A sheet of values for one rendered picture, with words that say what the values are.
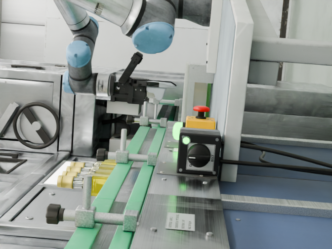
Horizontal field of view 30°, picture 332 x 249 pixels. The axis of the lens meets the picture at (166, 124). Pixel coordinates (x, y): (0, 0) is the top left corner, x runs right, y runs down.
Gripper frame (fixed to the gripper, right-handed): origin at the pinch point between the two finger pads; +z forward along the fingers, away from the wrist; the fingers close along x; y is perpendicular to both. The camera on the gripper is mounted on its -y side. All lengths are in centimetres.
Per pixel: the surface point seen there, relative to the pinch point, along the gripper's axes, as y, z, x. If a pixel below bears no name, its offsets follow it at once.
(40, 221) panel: 38, -33, 35
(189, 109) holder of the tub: 7.0, 6.3, 7.6
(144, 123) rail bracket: 11.8, -7.4, 12.0
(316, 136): 25, 64, -73
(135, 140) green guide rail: 11.9, -7.5, 41.2
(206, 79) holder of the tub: -2.9, 10.7, 7.4
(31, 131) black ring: 33, -64, -72
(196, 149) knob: 4, 8, 88
